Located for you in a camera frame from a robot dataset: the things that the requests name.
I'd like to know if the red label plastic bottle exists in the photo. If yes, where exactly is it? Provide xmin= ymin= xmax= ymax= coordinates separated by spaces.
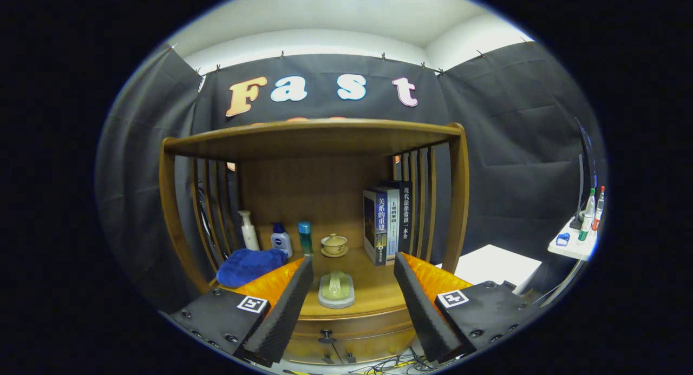
xmin=592 ymin=186 xmax=605 ymax=231

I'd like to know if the tangle of floor cables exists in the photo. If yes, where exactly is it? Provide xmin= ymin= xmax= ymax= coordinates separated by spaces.
xmin=346 ymin=348 xmax=434 ymax=375

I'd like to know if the wooden drawer with black knob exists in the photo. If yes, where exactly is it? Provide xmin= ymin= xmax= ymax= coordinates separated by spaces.
xmin=282 ymin=306 xmax=417 ymax=365

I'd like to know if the white pump bottle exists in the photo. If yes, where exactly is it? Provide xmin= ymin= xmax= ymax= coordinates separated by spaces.
xmin=239 ymin=210 xmax=260 ymax=251

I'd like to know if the dark computer monitor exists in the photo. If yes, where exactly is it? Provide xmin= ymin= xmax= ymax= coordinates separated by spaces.
xmin=568 ymin=118 xmax=599 ymax=229

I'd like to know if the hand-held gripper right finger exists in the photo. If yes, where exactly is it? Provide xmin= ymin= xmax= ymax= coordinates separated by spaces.
xmin=393 ymin=252 xmax=545 ymax=364

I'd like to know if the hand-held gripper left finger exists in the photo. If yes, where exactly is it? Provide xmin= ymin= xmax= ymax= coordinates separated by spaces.
xmin=162 ymin=256 xmax=315 ymax=367

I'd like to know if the black spine book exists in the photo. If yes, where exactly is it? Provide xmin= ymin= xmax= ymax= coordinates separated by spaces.
xmin=382 ymin=181 xmax=413 ymax=255

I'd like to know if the beige lidded tea cup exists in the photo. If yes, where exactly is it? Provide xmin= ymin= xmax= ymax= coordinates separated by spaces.
xmin=320 ymin=233 xmax=350 ymax=258

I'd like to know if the wooden countertop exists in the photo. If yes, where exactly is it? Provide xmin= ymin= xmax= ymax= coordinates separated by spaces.
xmin=208 ymin=245 xmax=434 ymax=321

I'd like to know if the white side table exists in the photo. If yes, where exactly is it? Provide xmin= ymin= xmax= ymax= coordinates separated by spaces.
xmin=536 ymin=217 xmax=599 ymax=305

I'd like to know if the wooden cabinet frame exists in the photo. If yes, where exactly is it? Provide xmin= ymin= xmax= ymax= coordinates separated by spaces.
xmin=159 ymin=118 xmax=470 ymax=365

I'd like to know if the teal blue bottle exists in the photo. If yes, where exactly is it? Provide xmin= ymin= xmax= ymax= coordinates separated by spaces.
xmin=298 ymin=221 xmax=313 ymax=258

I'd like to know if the white low cabinet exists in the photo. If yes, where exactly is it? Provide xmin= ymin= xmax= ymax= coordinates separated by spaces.
xmin=436 ymin=244 xmax=543 ymax=295

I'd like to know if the green scrub brush grey base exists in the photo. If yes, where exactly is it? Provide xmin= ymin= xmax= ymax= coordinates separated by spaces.
xmin=317 ymin=271 xmax=356 ymax=310

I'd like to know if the blue towel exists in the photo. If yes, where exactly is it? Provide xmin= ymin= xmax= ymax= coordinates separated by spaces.
xmin=216 ymin=248 xmax=289 ymax=288

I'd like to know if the white bottle with blue cap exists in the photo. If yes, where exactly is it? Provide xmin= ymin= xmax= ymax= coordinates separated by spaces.
xmin=270 ymin=222 xmax=293 ymax=258

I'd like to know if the green label plastic bottle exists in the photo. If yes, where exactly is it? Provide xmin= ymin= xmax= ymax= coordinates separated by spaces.
xmin=577 ymin=188 xmax=596 ymax=242

